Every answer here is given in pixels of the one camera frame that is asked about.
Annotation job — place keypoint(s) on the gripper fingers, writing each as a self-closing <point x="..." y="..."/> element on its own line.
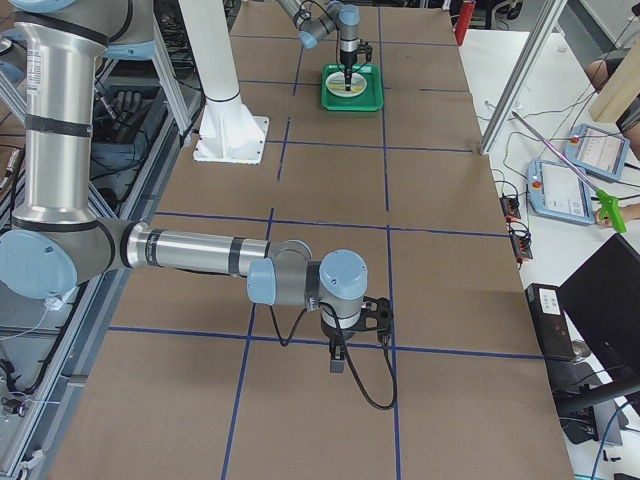
<point x="347" y="77"/>

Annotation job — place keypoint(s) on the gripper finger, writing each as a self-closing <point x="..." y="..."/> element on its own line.
<point x="337" y="357"/>

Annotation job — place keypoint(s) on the person's hand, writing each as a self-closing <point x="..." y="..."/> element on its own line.
<point x="603" y="220"/>

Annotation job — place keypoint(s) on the white plate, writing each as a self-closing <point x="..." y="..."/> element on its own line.
<point x="336" y="85"/>

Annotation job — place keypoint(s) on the green plastic tray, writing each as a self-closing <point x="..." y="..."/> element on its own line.
<point x="370" y="101"/>

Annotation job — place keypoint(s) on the red cylinder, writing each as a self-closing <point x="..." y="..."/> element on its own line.
<point x="465" y="15"/>

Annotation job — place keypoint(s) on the orange black circuit board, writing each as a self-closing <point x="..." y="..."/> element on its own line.
<point x="510" y="207"/>

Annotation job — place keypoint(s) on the black box device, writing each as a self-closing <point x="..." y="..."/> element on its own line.
<point x="551" y="327"/>

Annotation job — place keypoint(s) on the near blue teach pendant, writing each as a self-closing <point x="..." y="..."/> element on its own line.
<point x="556" y="192"/>

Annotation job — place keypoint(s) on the blue teach pendant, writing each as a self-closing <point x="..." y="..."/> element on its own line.
<point x="556" y="192"/>
<point x="598" y="152"/>

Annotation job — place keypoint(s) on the far blue teach pendant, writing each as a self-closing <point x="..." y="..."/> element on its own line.
<point x="598" y="152"/>

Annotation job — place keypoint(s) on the black computer monitor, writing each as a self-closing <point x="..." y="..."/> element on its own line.
<point x="601" y="299"/>

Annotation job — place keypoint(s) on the wooden beam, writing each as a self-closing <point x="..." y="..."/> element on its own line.
<point x="619" y="91"/>

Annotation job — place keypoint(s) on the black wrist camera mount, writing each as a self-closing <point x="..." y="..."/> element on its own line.
<point x="377" y="315"/>

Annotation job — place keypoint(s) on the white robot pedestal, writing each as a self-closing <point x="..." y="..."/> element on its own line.
<point x="228" y="132"/>

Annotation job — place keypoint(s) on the aluminium frame post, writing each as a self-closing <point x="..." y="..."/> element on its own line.
<point x="536" y="40"/>

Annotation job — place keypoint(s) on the green handled reach grabber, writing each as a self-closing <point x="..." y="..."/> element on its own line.
<point x="609" y="203"/>

